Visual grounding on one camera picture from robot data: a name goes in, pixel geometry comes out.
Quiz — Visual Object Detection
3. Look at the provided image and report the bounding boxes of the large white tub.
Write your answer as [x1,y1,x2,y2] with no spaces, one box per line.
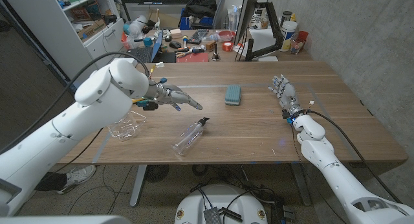
[280,20,298,52]

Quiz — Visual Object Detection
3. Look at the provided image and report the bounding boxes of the blue bin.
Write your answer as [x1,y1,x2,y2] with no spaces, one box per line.
[178,7,214,30]

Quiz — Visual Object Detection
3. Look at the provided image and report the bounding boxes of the cardboard box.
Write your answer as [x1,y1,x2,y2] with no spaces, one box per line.
[76,19,107,41]

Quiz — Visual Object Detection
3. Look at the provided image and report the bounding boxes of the clear plastic container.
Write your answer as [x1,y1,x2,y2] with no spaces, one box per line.
[107,110,147,142]

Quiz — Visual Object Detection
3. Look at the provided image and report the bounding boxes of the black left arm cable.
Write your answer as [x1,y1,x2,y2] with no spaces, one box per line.
[0,51,151,155]

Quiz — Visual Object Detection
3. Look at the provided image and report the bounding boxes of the black computer monitor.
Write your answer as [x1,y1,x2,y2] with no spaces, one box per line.
[233,0,261,45]

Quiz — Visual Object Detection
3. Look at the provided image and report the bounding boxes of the white shelf cabinet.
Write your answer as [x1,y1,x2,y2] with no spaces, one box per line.
[0,0,127,94]

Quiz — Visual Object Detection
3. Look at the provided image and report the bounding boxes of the grey table leg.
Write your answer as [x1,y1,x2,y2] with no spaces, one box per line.
[129,164,148,208]
[290,162,313,207]

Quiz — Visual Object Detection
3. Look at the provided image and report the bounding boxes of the black round fan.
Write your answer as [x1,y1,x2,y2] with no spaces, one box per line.
[144,164,170,183]

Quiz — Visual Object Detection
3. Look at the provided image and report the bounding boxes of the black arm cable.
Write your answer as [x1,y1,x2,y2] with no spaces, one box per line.
[0,51,151,155]
[305,109,402,205]

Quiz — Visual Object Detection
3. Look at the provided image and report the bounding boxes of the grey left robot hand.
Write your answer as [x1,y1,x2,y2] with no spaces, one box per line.
[145,82,204,111]

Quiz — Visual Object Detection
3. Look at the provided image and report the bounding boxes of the person leg dark trousers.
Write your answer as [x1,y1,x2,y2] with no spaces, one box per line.
[34,172,67,192]

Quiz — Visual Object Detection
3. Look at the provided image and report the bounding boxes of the black backpack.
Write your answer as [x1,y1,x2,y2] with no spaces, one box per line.
[182,0,217,19]

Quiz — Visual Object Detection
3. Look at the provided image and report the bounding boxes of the red bowl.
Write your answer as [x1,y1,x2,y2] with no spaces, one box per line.
[218,30,236,42]

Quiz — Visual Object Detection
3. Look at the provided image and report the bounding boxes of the white sneaker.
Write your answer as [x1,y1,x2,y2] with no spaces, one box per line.
[57,164,97,195]

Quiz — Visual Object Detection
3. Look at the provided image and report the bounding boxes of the white robot torso base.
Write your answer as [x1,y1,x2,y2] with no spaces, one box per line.
[174,184,268,224]

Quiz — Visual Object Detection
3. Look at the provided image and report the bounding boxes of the red mat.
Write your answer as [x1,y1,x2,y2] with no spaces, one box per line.
[176,52,210,63]

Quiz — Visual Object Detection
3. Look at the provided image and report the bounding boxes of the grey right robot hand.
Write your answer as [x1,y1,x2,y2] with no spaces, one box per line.
[267,74,307,118]

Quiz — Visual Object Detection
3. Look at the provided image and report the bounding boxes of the clear dispenser bottle black pump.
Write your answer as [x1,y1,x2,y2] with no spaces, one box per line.
[171,117,210,157]

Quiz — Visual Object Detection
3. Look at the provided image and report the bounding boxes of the black keyboard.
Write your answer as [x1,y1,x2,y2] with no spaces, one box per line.
[189,28,210,45]

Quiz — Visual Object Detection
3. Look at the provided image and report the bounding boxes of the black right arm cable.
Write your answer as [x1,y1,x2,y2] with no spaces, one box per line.
[305,109,402,205]

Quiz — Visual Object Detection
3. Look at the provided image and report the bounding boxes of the dark lidded can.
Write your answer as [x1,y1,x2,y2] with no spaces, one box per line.
[281,10,293,27]

